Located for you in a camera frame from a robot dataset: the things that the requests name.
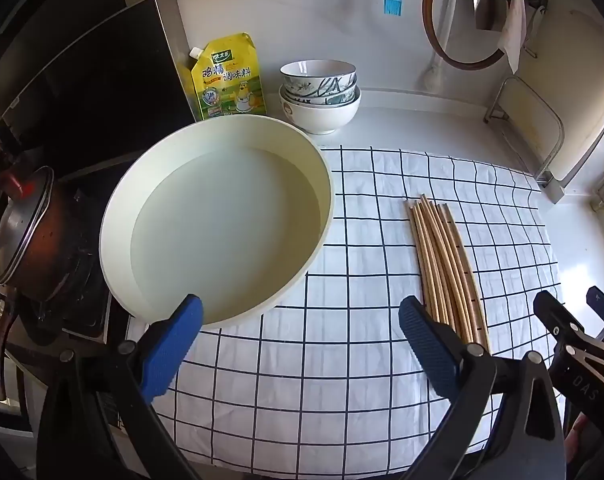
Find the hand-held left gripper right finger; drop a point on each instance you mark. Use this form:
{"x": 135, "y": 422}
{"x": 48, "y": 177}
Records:
{"x": 426, "y": 345}

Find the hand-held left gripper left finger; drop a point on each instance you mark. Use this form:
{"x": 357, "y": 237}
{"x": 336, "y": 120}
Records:
{"x": 174, "y": 345}

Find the pile of wooden chopsticks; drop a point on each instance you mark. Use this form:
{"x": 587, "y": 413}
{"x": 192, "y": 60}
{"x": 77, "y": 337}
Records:
{"x": 441, "y": 270}

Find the large cream round tray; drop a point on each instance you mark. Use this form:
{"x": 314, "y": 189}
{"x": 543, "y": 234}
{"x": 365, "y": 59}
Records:
{"x": 222, "y": 210}

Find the person's right hand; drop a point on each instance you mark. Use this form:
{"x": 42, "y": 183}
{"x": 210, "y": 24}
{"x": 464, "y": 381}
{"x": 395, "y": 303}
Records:
{"x": 576, "y": 437}

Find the black gas stove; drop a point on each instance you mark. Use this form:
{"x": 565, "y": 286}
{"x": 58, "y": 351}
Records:
{"x": 82, "y": 320}

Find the white black-grid cloth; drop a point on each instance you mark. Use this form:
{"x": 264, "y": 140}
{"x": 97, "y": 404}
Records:
{"x": 332, "y": 360}

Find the dark brown cooking pot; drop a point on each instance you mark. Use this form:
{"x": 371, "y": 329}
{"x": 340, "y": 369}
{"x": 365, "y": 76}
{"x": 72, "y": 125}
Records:
{"x": 57, "y": 240}

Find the white cutting board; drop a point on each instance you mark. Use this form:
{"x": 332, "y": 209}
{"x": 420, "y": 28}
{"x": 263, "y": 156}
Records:
{"x": 586, "y": 110}

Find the glass pot lid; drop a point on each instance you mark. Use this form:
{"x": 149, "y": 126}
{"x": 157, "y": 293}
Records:
{"x": 17, "y": 225}

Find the blue floral patterned bowl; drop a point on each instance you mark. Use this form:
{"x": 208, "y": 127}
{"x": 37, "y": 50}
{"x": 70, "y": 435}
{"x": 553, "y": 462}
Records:
{"x": 317, "y": 75}
{"x": 334, "y": 96}

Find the black induction cooktop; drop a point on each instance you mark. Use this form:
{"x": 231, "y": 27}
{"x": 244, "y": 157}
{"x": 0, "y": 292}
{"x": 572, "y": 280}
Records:
{"x": 107, "y": 85}

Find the yellow seasoning pouch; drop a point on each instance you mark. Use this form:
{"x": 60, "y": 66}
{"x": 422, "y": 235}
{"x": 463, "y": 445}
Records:
{"x": 227, "y": 80}

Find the white hanging rag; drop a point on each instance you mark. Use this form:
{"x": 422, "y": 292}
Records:
{"x": 514, "y": 25}

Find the round wooden-rimmed lid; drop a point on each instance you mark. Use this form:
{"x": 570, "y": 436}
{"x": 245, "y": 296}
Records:
{"x": 428, "y": 25}

